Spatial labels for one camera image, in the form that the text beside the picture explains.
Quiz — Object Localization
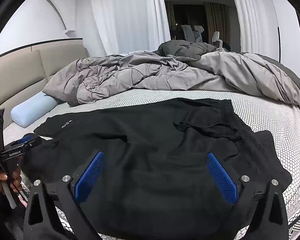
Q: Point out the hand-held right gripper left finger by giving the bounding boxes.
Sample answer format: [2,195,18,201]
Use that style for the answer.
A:
[23,151,105,240]

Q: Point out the brown curtain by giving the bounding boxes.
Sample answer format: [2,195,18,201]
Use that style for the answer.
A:
[165,1,176,42]
[205,2,231,44]

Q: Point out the beige bed headboard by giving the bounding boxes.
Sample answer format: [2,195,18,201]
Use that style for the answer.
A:
[0,38,90,153]

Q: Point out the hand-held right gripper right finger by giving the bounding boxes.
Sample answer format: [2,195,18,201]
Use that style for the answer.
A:
[206,152,289,240]

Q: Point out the white chair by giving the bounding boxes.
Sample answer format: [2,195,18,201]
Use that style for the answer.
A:
[212,31,224,48]

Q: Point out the hanging grey garment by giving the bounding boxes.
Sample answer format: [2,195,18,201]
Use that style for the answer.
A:
[181,24,205,43]

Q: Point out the grey two-tone duvet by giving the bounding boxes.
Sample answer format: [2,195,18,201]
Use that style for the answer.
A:
[42,40,300,109]

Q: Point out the honeycomb patterned bed sheet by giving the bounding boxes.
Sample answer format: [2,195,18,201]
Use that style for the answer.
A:
[2,89,300,240]

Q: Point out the black pants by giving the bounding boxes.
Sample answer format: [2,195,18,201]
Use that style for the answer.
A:
[21,98,293,240]

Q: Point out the light blue pillow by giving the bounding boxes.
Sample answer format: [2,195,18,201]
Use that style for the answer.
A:
[10,92,62,128]

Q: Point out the white curtain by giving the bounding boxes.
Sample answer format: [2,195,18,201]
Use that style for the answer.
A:
[227,0,278,54]
[89,0,172,57]

